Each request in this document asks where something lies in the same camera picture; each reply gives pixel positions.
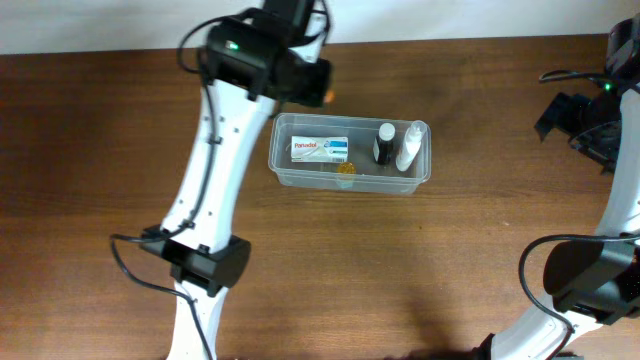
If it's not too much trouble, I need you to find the white Panadol medicine box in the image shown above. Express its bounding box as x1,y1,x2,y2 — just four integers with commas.
291,136,349,163

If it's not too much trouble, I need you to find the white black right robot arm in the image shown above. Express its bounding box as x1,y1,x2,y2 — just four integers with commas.
468,15,639,359

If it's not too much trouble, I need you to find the clear plastic container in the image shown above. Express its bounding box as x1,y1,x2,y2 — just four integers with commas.
269,113,431,195

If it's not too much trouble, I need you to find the black left camera cable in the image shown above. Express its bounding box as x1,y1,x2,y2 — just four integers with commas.
108,0,331,360

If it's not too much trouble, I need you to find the white calamine lotion bottle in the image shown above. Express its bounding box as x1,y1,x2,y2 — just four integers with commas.
396,120,428,172

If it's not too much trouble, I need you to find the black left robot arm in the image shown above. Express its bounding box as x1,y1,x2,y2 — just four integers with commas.
133,1,332,359

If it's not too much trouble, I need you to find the small gold-lid jar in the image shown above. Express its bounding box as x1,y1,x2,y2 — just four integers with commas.
336,162,356,189

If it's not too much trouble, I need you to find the orange effervescent tablet tube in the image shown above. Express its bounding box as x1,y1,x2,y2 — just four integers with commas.
323,90,335,104

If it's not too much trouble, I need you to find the dark brown syrup bottle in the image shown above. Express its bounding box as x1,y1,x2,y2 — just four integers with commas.
373,123,396,165

